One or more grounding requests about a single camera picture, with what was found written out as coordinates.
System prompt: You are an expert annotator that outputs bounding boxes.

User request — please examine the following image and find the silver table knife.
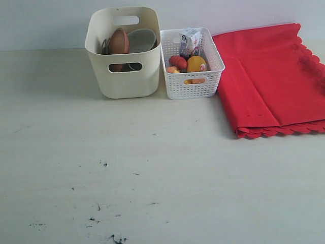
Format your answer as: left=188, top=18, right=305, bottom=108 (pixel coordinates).
left=105, top=38, right=110, bottom=55

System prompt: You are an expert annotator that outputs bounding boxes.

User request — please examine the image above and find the red tablecloth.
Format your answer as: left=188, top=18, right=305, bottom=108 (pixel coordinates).
left=213, top=23, right=324, bottom=139

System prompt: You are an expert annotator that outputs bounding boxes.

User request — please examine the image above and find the dark wooden spoon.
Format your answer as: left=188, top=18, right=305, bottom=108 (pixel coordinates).
left=102, top=39, right=108, bottom=55

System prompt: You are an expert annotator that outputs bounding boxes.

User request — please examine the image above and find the fried chicken nugget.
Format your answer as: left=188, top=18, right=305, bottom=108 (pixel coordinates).
left=166, top=66, right=180, bottom=74

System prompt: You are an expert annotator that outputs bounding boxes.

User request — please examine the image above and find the yellow lemon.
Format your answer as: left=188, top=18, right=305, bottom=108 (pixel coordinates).
left=186, top=56, right=207, bottom=73

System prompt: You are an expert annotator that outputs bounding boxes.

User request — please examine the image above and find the white ceramic bowl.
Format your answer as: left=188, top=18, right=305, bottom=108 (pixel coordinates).
left=127, top=28, right=156, bottom=53

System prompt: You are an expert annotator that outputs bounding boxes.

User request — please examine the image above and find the white woven plastic basket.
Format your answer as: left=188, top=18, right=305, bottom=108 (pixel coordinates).
left=160, top=27, right=225, bottom=100

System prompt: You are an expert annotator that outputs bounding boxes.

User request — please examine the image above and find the large cream plastic bin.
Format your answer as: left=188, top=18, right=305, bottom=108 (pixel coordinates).
left=85, top=7, right=161, bottom=99

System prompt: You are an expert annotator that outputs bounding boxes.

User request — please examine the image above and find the stainless steel cup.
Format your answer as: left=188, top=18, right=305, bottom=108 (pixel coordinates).
left=128, top=62, right=142, bottom=71

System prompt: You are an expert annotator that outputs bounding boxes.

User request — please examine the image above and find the red sausage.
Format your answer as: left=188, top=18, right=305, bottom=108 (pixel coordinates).
left=169, top=55, right=187, bottom=70

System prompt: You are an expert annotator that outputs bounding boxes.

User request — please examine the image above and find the brown wooden plate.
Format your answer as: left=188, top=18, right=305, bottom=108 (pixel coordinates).
left=108, top=27, right=129, bottom=72

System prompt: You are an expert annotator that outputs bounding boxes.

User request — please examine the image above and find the small milk carton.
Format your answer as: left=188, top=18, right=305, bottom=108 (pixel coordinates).
left=179, top=27, right=201, bottom=60

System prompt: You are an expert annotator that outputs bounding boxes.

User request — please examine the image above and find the yellow cheese wedge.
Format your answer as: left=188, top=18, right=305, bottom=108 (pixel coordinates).
left=173, top=70, right=193, bottom=85

